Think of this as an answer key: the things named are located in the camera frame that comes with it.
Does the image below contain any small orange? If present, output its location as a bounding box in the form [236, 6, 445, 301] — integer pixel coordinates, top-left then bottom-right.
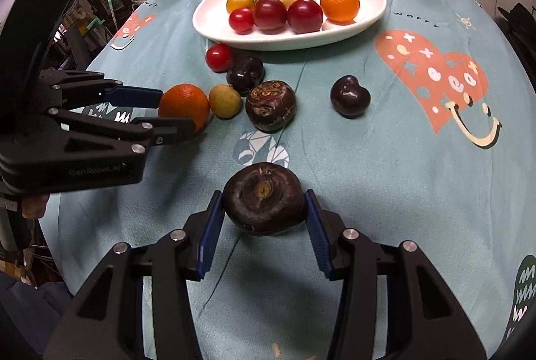
[320, 0, 361, 23]

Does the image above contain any light blue printed tablecloth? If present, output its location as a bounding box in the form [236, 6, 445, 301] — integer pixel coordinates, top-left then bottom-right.
[40, 0, 536, 360]

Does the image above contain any dark purple plum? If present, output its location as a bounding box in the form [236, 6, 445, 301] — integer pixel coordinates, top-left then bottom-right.
[226, 55, 265, 97]

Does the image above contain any large orange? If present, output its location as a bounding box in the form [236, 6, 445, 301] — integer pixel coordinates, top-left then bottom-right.
[158, 84, 210, 133]

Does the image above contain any tan longan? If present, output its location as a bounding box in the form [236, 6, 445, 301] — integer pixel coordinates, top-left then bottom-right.
[208, 84, 243, 119]

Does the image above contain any orange cherry tomato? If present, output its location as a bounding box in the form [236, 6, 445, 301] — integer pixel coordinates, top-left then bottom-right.
[226, 0, 258, 14]

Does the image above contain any white oval plate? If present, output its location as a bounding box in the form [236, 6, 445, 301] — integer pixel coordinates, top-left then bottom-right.
[192, 0, 387, 51]

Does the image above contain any red cherry tomato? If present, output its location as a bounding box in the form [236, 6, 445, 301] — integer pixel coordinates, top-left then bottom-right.
[228, 7, 255, 34]
[205, 44, 234, 73]

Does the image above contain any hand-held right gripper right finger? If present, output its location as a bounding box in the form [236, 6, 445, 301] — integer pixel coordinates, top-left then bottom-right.
[304, 189, 488, 360]

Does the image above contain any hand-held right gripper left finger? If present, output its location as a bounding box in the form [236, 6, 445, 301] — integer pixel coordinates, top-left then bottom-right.
[42, 190, 224, 360]

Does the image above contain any dark object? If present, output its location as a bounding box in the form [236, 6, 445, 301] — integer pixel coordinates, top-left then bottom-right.
[496, 2, 536, 51]

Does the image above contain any person's left hand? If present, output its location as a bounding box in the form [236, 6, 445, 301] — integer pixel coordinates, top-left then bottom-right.
[21, 194, 51, 220]

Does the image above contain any dark water chestnut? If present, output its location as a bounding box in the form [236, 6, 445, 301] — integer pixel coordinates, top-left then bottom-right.
[223, 162, 308, 237]
[245, 80, 296, 133]

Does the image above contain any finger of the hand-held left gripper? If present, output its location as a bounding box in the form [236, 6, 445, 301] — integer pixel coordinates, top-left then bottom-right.
[29, 106, 197, 158]
[40, 70, 164, 108]

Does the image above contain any heart-shaped dark cherry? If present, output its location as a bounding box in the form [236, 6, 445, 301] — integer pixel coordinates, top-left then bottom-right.
[330, 76, 372, 118]

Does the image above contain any blue-grey clothing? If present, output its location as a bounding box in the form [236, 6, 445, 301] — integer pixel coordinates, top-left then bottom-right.
[0, 270, 76, 360]

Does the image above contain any red plum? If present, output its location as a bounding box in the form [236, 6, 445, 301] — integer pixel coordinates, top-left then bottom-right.
[254, 0, 288, 31]
[287, 0, 324, 34]

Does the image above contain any person's left forearm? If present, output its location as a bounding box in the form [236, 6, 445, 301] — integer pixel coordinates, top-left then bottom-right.
[0, 209, 32, 254]

